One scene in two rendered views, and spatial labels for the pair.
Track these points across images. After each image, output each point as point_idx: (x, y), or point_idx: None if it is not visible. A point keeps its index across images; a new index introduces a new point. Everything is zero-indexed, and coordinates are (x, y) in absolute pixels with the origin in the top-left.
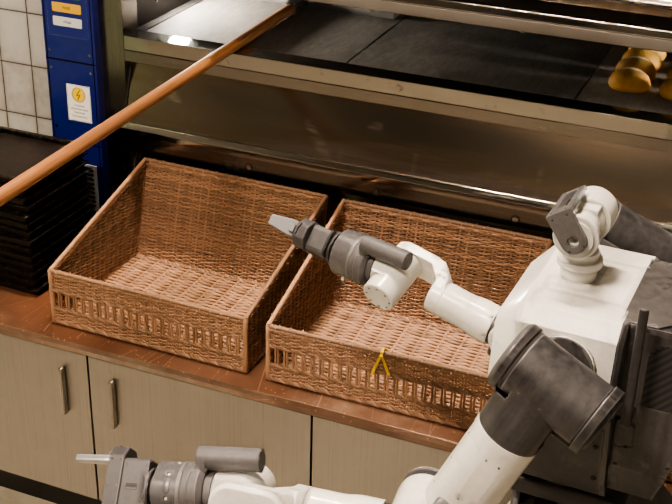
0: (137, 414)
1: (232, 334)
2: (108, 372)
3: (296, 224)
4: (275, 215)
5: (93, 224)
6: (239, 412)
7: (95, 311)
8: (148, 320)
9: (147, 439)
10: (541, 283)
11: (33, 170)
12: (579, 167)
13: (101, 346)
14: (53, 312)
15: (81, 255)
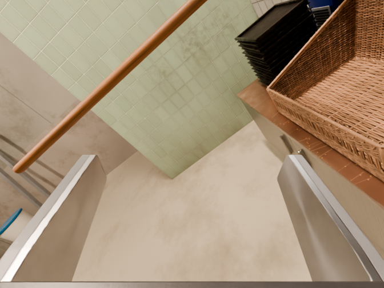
0: (317, 170)
1: (370, 154)
2: (298, 146)
3: None
4: (71, 168)
5: (302, 52)
6: (379, 211)
7: None
8: (330, 114)
9: (326, 182)
10: None
11: (116, 68)
12: None
13: (291, 132)
14: (276, 108)
15: (295, 73)
